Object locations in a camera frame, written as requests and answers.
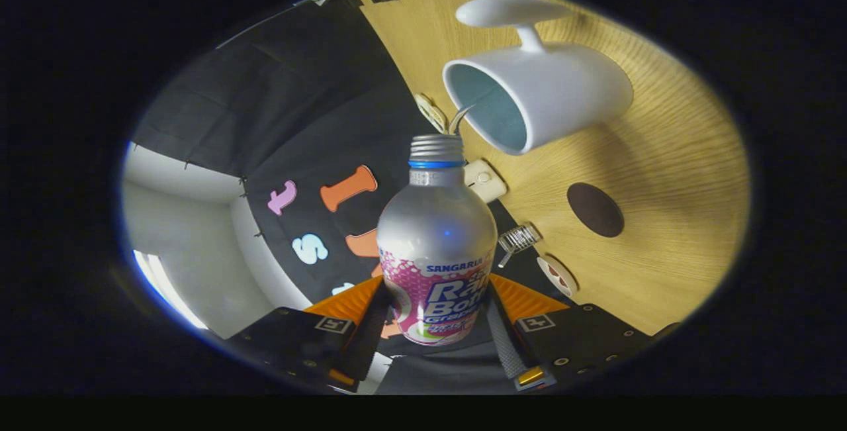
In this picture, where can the wooden table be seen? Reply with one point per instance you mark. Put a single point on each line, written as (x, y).
(675, 173)

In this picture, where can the brown round coaster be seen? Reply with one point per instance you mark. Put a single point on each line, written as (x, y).
(595, 210)

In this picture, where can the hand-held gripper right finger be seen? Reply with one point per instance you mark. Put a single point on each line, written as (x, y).
(506, 345)

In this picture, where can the black backdrop cloth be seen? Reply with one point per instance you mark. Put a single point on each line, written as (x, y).
(298, 100)

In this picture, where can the white divided condiment tray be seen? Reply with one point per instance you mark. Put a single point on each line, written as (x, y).
(431, 113)

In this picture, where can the red meat piece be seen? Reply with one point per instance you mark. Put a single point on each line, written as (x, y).
(562, 282)
(554, 271)

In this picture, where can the white round plate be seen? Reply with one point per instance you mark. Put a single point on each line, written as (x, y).
(544, 271)

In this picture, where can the white toaster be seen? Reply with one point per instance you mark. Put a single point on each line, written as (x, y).
(486, 181)

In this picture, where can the white cup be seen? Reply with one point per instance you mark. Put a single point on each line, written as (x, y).
(569, 93)

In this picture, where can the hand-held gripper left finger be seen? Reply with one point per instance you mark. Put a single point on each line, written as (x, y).
(369, 345)

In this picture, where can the large ceiling light panel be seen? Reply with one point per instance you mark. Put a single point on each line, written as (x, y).
(165, 285)

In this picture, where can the silver juice bottle pink label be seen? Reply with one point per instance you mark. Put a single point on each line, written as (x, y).
(435, 226)

